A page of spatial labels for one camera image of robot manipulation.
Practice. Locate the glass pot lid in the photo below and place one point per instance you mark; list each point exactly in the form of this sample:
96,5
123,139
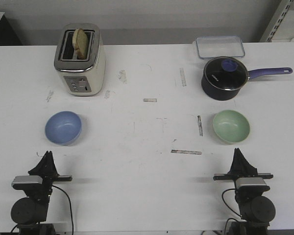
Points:
225,73

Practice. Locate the toasted bread slice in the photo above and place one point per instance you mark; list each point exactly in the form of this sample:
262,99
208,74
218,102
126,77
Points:
80,43

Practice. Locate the cream and chrome toaster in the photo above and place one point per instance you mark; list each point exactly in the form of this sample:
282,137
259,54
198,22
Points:
81,77

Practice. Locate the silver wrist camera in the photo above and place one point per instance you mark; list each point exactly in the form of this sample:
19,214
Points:
26,182
251,183

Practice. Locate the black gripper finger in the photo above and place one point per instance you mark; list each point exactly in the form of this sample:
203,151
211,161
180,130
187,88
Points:
244,166
235,166
42,167
52,169

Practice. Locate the clear plastic food container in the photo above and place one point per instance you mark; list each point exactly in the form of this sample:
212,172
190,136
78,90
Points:
215,46

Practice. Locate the dark blue saucepan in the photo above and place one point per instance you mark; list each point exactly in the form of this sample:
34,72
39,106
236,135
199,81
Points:
223,95

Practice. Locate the blue bowl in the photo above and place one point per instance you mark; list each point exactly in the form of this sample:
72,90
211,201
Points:
63,128

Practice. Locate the black box at left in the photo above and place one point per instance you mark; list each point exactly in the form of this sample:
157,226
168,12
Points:
8,36

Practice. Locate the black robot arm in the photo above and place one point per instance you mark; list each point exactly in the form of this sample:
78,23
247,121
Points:
30,213
255,210

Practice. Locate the green bowl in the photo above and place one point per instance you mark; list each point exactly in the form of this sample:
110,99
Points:
231,126

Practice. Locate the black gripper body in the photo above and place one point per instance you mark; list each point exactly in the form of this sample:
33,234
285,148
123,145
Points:
48,181
224,177

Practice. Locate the white metal shelf rack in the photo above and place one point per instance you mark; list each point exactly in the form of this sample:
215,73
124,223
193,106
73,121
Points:
281,26

